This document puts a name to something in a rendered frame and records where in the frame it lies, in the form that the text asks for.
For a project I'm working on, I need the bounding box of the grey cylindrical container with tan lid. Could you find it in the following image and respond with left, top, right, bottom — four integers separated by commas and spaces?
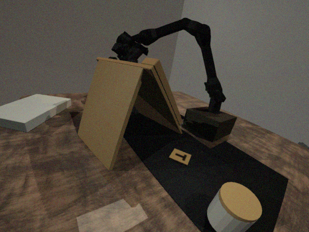
207, 182, 262, 232

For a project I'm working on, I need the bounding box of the beige square tile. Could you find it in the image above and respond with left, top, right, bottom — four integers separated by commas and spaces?
168, 148, 191, 166

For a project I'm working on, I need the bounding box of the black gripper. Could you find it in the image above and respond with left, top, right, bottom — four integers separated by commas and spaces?
109, 49, 139, 63

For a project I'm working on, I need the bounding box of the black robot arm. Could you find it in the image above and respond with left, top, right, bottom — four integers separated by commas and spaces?
111, 18, 226, 114

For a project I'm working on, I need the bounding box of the tan a-frame board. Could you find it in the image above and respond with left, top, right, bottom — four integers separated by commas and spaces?
77, 57, 183, 171

